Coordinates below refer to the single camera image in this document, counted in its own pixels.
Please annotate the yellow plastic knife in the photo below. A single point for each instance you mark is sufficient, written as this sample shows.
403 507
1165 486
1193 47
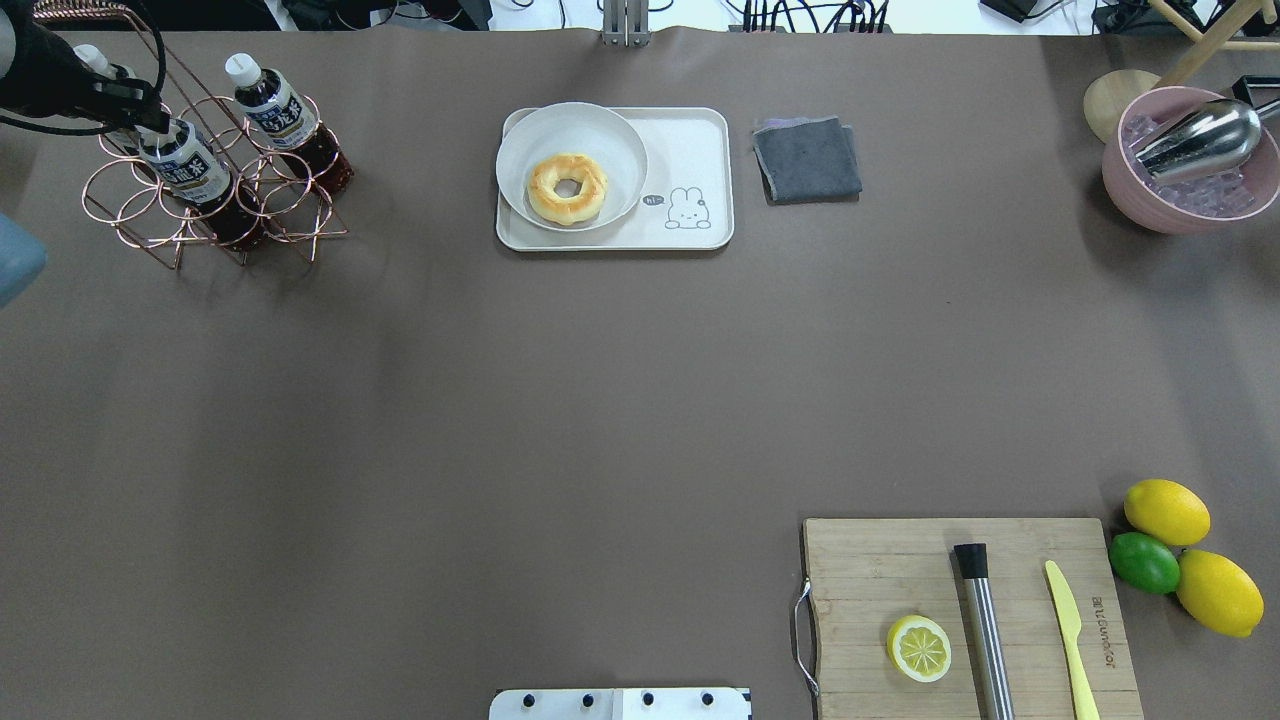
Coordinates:
1070 626

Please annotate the green lime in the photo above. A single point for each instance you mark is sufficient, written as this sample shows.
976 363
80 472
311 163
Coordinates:
1144 562

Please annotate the wooden mug tree stand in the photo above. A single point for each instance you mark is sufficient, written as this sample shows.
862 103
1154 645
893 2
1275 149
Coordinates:
1108 96

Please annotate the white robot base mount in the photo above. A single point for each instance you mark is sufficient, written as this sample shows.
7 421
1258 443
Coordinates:
623 703

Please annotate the upper yellow lemon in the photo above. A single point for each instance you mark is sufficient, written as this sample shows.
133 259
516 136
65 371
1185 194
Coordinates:
1167 511

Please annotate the pink bowl with ice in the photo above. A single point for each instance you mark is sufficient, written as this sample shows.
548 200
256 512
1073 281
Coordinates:
1194 207

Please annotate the glazed donut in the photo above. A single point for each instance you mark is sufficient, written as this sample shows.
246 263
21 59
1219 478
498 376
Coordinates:
567 188

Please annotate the lower yellow lemon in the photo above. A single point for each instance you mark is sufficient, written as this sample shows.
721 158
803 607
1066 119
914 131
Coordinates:
1219 594

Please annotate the grey folded cloth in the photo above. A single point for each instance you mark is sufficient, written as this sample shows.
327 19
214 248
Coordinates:
808 160

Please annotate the steel ice scoop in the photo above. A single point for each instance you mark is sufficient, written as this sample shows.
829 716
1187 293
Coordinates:
1218 135

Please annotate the white round plate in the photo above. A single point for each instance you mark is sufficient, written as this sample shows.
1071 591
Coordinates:
599 132

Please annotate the half lemon slice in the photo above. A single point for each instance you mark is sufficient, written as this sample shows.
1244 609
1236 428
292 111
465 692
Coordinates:
919 648

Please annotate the wooden cutting board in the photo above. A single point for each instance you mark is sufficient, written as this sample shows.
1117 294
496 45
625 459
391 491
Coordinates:
865 574

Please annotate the cream serving tray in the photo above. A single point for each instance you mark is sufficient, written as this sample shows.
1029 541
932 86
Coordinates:
669 174

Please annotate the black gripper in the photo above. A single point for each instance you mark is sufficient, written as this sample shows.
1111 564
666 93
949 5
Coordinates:
42 68

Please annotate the copper wire bottle rack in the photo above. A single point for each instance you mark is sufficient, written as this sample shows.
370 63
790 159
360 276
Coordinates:
129 198

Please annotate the tea bottle front left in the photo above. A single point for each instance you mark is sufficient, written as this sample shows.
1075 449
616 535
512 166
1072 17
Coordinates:
290 125

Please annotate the aluminium frame post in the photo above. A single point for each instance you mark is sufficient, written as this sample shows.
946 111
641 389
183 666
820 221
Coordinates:
625 23

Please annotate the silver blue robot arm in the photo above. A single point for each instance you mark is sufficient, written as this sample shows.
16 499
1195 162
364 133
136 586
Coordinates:
48 90

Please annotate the tea bottle front right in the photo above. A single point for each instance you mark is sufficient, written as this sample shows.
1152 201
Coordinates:
125 139

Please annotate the tea bottle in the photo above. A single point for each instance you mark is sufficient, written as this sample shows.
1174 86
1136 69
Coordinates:
290 125
125 139

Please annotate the tea bottle taken from rack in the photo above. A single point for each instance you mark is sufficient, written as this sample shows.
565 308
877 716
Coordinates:
198 177

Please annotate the steel muddler black tip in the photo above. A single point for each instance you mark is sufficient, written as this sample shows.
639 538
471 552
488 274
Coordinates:
995 690

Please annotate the yellow lemon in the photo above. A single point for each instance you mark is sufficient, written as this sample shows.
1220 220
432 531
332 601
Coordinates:
1219 594
1167 511

